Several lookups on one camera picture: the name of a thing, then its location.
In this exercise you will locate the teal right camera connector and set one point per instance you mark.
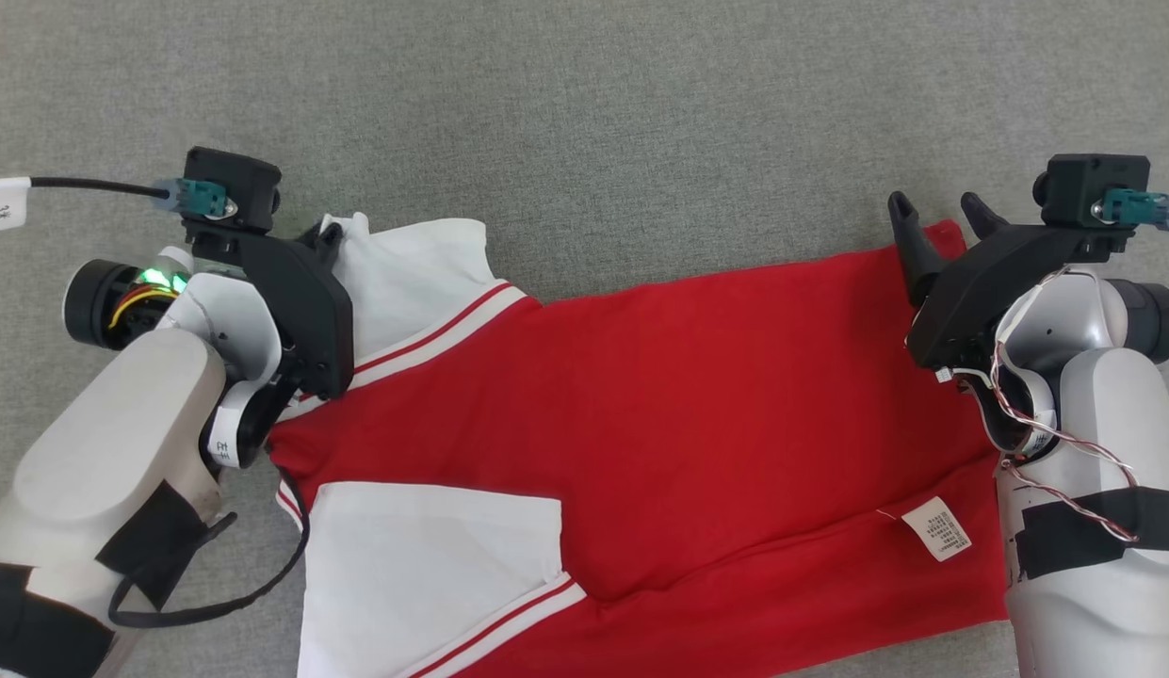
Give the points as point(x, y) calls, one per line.
point(1126, 207)

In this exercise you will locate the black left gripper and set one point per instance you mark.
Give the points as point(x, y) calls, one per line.
point(311, 311)

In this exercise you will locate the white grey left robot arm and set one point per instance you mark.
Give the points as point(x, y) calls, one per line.
point(113, 443)

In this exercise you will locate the teal camera connector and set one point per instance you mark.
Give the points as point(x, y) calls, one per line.
point(1126, 207)
point(200, 198)

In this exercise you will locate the teal left camera connector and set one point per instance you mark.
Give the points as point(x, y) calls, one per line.
point(200, 198)

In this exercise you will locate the grey fabric sofa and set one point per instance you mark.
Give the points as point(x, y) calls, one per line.
point(584, 94)

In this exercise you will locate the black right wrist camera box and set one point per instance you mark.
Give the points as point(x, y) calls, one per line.
point(1074, 184)

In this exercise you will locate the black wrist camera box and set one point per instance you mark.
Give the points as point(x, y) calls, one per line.
point(240, 188)
point(1074, 184)

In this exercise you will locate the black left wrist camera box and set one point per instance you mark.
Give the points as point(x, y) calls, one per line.
point(240, 188)

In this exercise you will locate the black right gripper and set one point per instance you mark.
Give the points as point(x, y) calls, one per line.
point(970, 301)

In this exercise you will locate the red shirt white sleeves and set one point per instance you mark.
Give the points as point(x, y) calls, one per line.
point(688, 395)

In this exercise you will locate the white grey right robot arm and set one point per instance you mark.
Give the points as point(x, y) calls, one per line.
point(1102, 414)

